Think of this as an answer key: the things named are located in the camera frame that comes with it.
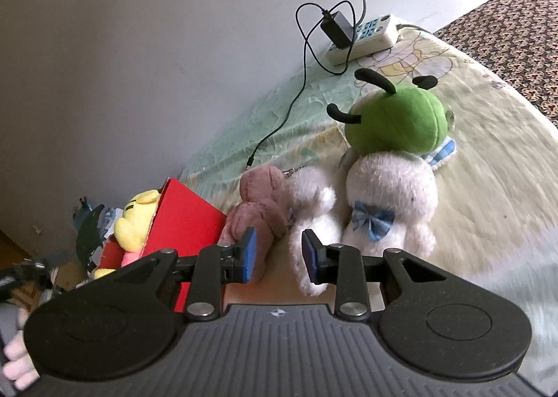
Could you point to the black charger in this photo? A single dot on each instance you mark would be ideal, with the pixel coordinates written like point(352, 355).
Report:
point(336, 28)

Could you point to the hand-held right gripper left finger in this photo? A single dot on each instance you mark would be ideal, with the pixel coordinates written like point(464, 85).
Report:
point(249, 255)

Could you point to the small white plush toy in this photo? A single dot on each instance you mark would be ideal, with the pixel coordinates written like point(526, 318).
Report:
point(311, 196)

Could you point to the person's left hand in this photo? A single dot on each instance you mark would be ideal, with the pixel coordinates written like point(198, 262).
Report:
point(17, 353)

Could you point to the green plush toy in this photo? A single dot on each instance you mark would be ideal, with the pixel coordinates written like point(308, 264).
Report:
point(392, 118)

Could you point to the white power strip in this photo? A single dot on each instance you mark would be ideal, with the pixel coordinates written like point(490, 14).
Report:
point(379, 33)

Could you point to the pink plush toy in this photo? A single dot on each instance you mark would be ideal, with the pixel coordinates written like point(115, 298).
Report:
point(261, 196)

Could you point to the white plush with blue bow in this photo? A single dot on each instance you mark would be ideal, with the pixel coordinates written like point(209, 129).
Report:
point(392, 183)

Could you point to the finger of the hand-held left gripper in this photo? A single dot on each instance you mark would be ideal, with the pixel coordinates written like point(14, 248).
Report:
point(22, 274)

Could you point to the yellow plush toy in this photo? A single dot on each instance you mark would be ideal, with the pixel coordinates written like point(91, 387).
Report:
point(135, 222)

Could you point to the red cardboard box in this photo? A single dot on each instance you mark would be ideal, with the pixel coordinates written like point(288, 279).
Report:
point(192, 218)

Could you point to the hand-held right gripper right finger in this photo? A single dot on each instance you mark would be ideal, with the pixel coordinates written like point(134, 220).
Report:
point(310, 259)

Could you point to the brown patterned blanket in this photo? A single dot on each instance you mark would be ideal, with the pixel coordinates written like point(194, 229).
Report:
point(514, 30)

